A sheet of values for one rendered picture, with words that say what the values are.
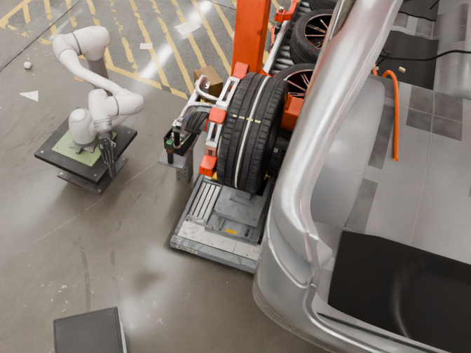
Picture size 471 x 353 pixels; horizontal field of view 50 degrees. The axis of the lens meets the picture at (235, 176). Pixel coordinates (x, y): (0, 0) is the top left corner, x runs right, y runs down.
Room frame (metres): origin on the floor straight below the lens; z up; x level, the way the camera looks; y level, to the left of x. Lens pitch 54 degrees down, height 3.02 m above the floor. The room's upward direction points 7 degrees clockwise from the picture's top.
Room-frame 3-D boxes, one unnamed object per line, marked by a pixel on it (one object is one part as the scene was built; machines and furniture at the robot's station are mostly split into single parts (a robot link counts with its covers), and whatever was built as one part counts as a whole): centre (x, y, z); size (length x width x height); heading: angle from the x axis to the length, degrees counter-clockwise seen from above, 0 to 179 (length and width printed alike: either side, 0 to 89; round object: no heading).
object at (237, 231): (1.87, -0.07, 0.13); 0.50 x 0.36 x 0.10; 168
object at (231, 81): (1.94, 0.09, 0.85); 0.54 x 0.07 x 0.54; 168
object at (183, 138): (2.10, 0.38, 0.51); 0.20 x 0.14 x 0.13; 160
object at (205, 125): (1.96, 0.16, 0.85); 0.21 x 0.14 x 0.14; 78
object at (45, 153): (2.13, 1.05, 0.15); 0.50 x 0.50 x 0.30; 71
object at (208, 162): (1.63, 0.15, 0.85); 0.09 x 0.08 x 0.07; 168
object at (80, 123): (2.13, 1.04, 0.48); 0.18 x 0.16 x 0.22; 126
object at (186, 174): (2.15, 0.37, 0.21); 0.10 x 0.10 x 0.42; 78
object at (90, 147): (2.11, 1.05, 0.34); 0.22 x 0.18 x 0.06; 171
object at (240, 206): (1.91, -0.07, 0.32); 0.40 x 0.30 x 0.28; 168
